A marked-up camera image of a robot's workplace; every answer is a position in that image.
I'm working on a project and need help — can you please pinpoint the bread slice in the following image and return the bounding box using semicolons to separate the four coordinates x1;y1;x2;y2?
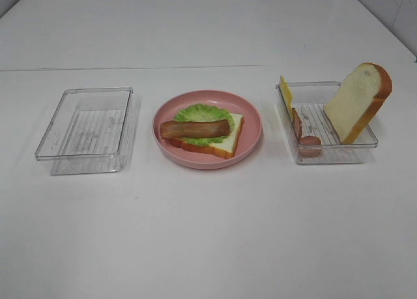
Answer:
168;113;244;160
324;63;392;145

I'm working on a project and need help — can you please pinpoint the green lettuce leaf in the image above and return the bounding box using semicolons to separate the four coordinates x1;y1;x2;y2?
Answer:
173;104;236;147

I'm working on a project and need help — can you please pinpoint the bacon strip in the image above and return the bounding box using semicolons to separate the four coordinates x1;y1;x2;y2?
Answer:
160;120;231;139
292;108;322;158

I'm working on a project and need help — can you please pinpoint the yellow cheese slice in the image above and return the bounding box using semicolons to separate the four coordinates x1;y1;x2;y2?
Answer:
278;76;294;121

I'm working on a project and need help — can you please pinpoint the pink round plate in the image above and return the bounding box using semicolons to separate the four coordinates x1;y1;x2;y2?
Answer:
152;90;263;170

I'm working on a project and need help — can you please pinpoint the right clear plastic tray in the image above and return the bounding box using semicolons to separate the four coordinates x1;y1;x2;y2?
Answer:
276;81;378;165

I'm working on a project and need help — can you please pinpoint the clear plastic tray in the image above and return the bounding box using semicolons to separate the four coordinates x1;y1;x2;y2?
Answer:
276;81;378;165
35;87;140;175

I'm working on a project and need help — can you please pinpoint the left clear plastic tray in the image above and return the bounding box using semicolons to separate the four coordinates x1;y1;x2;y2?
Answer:
35;87;140;175

